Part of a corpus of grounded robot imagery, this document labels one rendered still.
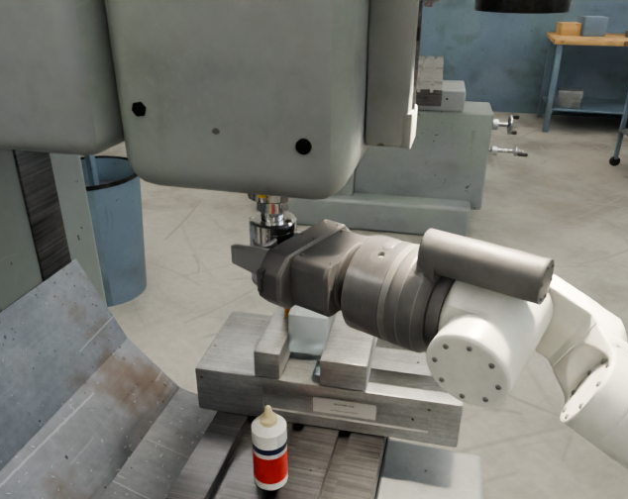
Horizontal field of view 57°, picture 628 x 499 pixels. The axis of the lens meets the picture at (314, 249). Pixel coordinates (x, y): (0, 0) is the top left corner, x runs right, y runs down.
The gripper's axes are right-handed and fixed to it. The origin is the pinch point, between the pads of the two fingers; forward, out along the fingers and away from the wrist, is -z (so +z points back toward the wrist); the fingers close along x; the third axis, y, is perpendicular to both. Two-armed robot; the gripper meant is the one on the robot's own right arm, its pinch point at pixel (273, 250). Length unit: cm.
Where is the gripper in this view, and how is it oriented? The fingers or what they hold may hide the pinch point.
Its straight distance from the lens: 58.6
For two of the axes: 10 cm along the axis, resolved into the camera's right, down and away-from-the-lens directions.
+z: 8.1, 2.5, -5.3
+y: 0.0, 9.0, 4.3
